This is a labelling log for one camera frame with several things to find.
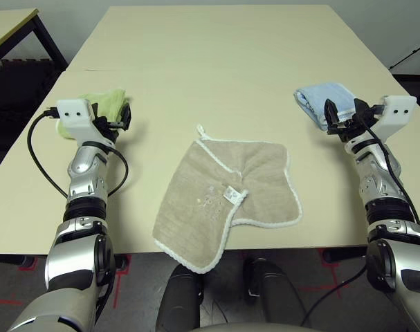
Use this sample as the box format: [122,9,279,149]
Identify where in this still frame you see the folded light blue towel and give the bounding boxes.
[293,82,358,131]

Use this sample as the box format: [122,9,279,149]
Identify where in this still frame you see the beige towel with white trim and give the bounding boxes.
[153,123,304,275]

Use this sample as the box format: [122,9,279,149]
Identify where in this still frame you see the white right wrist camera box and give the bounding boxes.
[370,95,417,146]

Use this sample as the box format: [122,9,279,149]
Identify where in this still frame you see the black left wrist camera cable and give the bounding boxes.
[26,107,130,200]

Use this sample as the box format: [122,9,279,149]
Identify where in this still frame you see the dark foam floor mat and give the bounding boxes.
[0,57,67,153]

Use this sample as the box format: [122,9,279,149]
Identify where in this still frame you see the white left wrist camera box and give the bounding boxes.
[56,98,118,147]

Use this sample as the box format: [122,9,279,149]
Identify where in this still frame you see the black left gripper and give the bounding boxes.
[91,102,132,141]

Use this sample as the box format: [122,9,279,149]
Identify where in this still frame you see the beige side table black frame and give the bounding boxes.
[0,8,69,75]

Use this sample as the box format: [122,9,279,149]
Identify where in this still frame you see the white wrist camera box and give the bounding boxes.
[370,95,417,146]
[56,98,118,147]

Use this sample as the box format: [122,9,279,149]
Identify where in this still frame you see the light grey robot waist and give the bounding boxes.
[195,321,321,332]

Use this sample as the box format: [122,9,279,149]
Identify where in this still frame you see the grey robot leg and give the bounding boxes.
[156,264,203,332]
[242,257,313,332]

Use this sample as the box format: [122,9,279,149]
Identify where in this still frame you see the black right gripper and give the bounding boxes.
[323,98,382,142]

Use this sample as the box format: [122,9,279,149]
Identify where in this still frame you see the grey robot right leg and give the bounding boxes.
[242,257,313,332]

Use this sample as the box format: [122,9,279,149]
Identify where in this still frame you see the black floor cable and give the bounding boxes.
[299,264,369,328]

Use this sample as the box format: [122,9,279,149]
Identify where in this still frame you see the grey robot left leg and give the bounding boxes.
[156,264,203,332]

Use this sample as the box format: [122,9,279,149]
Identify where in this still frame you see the folded green towel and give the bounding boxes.
[55,88,131,141]

